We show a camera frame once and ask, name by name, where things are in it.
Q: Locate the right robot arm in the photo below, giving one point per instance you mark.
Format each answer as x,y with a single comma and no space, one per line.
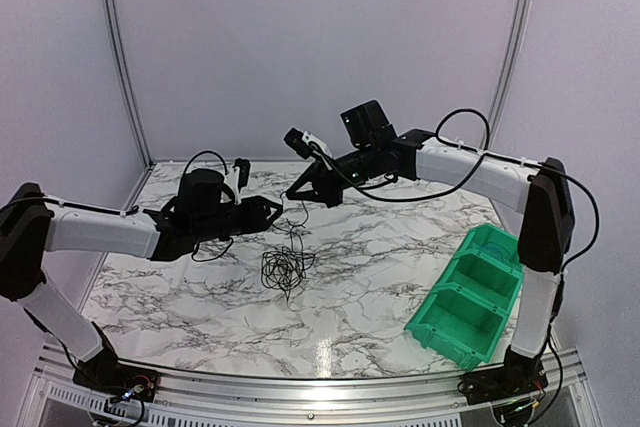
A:
539,191

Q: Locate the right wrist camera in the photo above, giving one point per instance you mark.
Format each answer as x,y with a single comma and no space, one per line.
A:
305,144

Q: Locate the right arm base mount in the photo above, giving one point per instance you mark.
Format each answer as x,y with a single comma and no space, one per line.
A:
517,375

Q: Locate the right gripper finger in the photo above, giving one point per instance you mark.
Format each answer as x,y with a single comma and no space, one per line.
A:
306,180
308,196

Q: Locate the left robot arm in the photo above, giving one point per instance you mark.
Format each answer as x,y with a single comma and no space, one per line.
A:
208,206

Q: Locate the green three-compartment bin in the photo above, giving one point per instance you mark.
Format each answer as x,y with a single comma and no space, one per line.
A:
467,309

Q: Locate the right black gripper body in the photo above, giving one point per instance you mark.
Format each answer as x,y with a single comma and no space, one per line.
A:
328,187

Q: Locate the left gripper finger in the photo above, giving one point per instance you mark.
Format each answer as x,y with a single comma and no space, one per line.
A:
268,215
265,204

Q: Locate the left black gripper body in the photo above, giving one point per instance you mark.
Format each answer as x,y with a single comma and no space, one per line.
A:
248,223

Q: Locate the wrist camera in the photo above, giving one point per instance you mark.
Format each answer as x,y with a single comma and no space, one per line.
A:
305,144
237,178

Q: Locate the front aluminium rail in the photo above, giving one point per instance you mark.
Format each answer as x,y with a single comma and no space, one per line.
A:
184,398

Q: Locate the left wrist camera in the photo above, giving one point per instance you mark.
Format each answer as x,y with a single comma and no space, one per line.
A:
237,178

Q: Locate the left aluminium frame post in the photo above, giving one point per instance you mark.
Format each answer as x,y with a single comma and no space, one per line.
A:
125,82

